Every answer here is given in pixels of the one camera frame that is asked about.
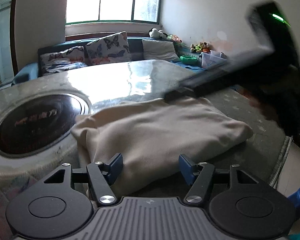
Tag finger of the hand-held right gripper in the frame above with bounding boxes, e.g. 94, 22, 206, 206
164, 51, 275, 103

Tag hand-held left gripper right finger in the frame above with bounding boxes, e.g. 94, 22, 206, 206
179, 154, 265, 205

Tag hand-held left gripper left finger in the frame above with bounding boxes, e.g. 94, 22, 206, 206
35, 153, 124, 205

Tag cream sweater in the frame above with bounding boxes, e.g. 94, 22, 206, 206
71, 97, 254, 198

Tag clear plastic storage box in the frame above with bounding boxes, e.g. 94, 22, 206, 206
201, 50, 228, 68

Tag green plastic bowl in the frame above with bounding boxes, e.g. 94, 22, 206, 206
180, 55, 197, 66

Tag brown and green plush toys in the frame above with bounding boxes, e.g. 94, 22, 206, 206
190, 42, 210, 53

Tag grey pillow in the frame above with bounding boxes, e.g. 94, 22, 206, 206
142, 39, 177, 63

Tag panda plush toy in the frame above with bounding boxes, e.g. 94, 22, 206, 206
149, 28, 168, 40

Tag blue corner sofa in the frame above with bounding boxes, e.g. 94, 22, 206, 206
12, 36, 238, 85

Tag round black induction cooktop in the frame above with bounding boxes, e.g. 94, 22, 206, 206
0, 92, 93, 159

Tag butterfly print pillow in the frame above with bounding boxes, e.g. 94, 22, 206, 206
39, 46, 88, 74
85, 31, 132, 66

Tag green framed window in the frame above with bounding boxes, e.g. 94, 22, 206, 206
65, 0, 163, 26

